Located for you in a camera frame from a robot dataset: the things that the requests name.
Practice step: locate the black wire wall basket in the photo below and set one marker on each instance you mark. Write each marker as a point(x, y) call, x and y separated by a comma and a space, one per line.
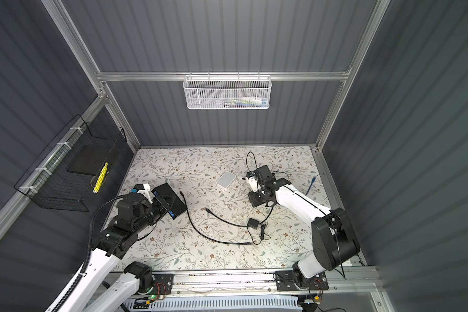
point(71, 177)

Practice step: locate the small black power adapter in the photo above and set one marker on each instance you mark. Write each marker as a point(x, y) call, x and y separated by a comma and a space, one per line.
point(253, 223)

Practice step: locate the white ventilated cable duct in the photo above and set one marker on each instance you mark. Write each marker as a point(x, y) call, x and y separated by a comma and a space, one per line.
point(210, 303)

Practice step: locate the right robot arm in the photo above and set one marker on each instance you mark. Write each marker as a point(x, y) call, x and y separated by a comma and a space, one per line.
point(333, 238)

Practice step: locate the yellow item in basket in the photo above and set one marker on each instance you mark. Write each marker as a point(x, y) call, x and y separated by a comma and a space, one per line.
point(100, 178)

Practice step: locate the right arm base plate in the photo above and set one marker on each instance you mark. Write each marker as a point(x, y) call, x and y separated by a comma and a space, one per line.
point(287, 281)

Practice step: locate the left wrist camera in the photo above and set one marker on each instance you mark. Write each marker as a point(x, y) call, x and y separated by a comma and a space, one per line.
point(144, 189)

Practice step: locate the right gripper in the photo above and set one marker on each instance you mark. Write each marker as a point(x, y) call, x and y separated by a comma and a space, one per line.
point(255, 202)

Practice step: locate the black pad in basket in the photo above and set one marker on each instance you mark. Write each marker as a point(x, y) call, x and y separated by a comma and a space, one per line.
point(89, 161)

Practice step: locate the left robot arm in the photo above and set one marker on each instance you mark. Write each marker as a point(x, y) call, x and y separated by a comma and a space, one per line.
point(102, 255)

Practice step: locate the white flat box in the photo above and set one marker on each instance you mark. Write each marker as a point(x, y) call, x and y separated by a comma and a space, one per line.
point(226, 179)

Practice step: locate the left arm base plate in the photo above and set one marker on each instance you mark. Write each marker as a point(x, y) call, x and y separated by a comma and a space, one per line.
point(162, 285)

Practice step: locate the white mesh wall basket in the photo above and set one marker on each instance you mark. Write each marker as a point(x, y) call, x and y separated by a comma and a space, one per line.
point(237, 94)

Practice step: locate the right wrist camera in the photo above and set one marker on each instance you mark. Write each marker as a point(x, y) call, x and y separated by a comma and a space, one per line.
point(252, 181)

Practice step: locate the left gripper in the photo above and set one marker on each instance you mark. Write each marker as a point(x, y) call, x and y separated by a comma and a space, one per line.
point(162, 208)

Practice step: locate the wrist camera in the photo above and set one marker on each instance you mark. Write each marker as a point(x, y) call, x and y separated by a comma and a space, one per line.
point(252, 181)
point(144, 189)

